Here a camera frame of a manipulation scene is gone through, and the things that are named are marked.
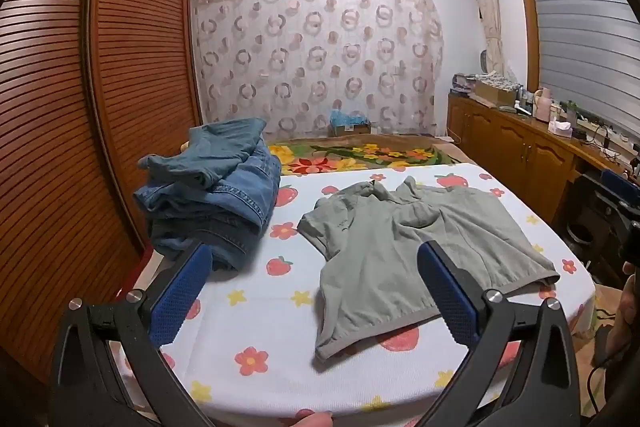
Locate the pink thermos jug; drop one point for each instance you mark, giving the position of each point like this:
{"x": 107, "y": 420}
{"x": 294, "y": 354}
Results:
{"x": 541, "y": 107}

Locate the box with blue bag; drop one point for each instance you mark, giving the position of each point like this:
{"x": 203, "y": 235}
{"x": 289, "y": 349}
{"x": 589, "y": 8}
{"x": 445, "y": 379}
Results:
{"x": 350, "y": 122}

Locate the circle patterned sheer curtain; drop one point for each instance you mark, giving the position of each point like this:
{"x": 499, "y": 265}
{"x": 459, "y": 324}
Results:
{"x": 325, "y": 57}

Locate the blue denim jeans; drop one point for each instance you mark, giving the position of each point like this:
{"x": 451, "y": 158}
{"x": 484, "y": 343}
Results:
{"x": 235, "y": 207}

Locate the cardboard box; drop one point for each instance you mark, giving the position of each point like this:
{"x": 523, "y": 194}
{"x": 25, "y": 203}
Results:
{"x": 492, "y": 93}

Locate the pink tissue box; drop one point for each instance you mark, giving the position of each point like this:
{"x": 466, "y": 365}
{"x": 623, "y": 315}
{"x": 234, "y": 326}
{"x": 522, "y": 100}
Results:
{"x": 560, "y": 128}

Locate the faded teal jeans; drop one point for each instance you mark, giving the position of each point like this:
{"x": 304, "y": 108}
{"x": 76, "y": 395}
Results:
{"x": 220, "y": 147}

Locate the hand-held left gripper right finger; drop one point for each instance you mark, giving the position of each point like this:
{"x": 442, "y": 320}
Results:
{"x": 450, "y": 297}

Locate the person's left hand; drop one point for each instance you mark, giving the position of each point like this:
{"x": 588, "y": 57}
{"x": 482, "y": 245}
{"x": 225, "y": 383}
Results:
{"x": 314, "y": 420}

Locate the wooden sideboard cabinet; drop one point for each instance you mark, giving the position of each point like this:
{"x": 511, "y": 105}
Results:
{"x": 510, "y": 142}

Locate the white power strip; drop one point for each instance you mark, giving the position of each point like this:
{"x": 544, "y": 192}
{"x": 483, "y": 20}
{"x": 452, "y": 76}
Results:
{"x": 592, "y": 123}

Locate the brown floral blanket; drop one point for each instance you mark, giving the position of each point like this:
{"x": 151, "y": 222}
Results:
{"x": 350, "y": 154}

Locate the grey-green pants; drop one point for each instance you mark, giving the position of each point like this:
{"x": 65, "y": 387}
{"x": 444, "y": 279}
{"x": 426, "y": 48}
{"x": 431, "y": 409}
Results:
{"x": 380, "y": 267}

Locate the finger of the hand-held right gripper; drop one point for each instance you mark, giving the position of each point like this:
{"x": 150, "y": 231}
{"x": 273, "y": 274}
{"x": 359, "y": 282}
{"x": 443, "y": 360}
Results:
{"x": 614, "y": 184}

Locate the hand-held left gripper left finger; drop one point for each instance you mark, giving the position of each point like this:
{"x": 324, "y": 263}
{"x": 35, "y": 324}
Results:
{"x": 180, "y": 297}

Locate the dark trash bin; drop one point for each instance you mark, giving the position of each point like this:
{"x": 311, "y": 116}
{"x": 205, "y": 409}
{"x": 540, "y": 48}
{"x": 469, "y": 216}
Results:
{"x": 580, "y": 242}

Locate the white flower print bed sheet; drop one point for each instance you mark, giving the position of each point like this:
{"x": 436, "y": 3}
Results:
{"x": 280, "y": 357}

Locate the person's right hand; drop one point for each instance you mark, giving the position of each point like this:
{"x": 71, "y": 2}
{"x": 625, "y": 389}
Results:
{"x": 631, "y": 312}

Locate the wooden louvered wardrobe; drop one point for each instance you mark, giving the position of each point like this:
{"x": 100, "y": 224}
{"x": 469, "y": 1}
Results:
{"x": 60, "y": 107}

